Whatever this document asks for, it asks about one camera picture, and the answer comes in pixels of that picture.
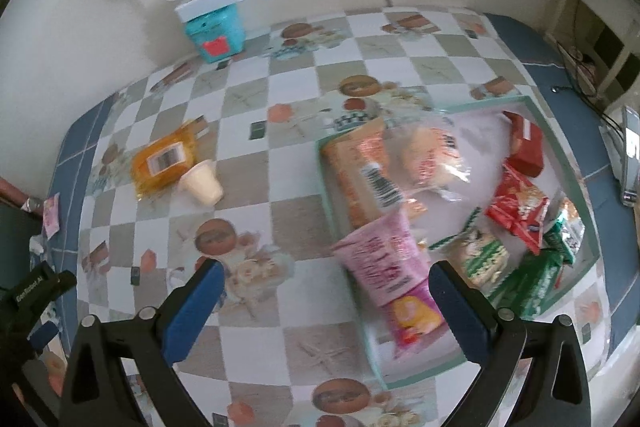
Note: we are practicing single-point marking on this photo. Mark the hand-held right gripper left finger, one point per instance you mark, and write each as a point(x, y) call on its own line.
point(195, 307)

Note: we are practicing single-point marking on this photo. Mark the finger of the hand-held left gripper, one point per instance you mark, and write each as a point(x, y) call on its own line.
point(64, 282)

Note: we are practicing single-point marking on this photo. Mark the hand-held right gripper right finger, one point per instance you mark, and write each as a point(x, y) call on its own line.
point(460, 312)

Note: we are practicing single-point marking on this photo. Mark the white and green snack packet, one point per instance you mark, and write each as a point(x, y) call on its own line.
point(480, 254)

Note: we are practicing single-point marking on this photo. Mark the pink snack packet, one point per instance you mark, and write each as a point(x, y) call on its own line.
point(390, 267)

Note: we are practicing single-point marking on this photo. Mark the shiny red snack packet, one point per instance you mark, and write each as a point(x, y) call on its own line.
point(517, 202)

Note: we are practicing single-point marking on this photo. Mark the small red and green packet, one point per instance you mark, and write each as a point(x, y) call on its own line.
point(565, 227)

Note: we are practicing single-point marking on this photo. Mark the clear bag with bun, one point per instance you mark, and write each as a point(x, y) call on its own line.
point(430, 152)

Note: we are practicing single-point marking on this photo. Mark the long orange snack packet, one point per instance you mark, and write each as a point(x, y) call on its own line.
point(350, 172)

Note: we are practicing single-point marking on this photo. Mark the dark red snack packet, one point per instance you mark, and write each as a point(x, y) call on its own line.
point(525, 142)

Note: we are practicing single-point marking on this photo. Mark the teal shallow cardboard tray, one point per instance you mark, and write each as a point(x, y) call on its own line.
point(487, 132)

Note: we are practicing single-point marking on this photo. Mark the crumpled blue white wrapper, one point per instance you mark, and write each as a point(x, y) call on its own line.
point(39, 246)

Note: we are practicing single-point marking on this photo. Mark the small pink wrapper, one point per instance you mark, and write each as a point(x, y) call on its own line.
point(51, 217)

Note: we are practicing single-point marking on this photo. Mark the small metal keys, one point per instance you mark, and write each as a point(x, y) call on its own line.
point(31, 204)

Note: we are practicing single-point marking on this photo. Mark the cream pudding cup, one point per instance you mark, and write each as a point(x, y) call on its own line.
point(202, 184)

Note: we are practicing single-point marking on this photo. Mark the orange packet with barcode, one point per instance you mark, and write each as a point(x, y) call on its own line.
point(160, 169)

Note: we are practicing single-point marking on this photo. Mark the checkered printed tablecloth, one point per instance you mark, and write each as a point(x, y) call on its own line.
point(280, 187)

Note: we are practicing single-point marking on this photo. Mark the black remote control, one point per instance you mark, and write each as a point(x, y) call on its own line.
point(631, 147)

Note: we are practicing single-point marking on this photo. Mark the teal paper box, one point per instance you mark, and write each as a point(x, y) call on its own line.
point(215, 37)

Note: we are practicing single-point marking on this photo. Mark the reddish brown rail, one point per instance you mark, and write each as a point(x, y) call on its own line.
point(12, 192)

